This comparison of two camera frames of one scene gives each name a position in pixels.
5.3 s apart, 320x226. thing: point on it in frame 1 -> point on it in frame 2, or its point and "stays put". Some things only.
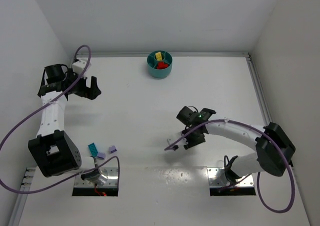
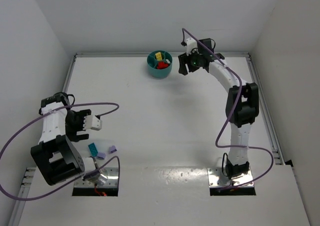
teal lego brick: [93, 150] stays put
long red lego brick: [161, 65] stays put
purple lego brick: [112, 149] stays put
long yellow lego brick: [158, 56] stays put
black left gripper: [83, 88] -> [75, 125]
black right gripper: [194, 138] -> [186, 63]
